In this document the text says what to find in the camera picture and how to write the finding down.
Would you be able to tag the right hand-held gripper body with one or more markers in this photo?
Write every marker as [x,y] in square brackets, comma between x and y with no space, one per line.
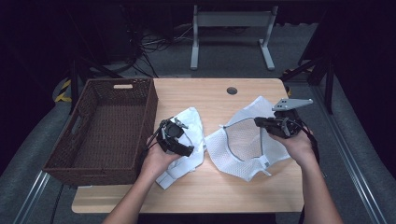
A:
[288,123]

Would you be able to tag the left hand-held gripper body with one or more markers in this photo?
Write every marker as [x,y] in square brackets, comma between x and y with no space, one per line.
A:
[171,133]

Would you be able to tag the white garment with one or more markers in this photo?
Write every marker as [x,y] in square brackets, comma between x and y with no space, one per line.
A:
[194,124]

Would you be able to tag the white mesh laundry bag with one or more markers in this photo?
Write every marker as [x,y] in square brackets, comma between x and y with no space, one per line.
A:
[243,146]

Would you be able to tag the brown wicker basket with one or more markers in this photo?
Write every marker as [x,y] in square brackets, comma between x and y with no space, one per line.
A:
[109,130]

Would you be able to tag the person's right hand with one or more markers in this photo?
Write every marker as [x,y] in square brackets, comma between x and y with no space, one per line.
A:
[295,146]

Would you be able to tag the person's left hand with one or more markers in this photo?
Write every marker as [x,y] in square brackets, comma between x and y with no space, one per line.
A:
[158,161]

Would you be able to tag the black angled stand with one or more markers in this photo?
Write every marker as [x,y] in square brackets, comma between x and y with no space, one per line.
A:
[328,87]

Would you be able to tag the black tripod stand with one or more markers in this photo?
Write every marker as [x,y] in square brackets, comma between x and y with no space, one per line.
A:
[74,81]

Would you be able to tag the yellow black hazard tape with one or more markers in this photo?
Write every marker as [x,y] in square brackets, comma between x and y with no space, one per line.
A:
[63,90]

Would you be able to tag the metal floor rail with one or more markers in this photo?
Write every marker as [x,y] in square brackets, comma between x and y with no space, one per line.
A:
[348,149]
[31,199]

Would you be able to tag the white metal stand frame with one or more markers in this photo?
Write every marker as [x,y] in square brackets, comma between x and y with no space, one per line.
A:
[232,20]

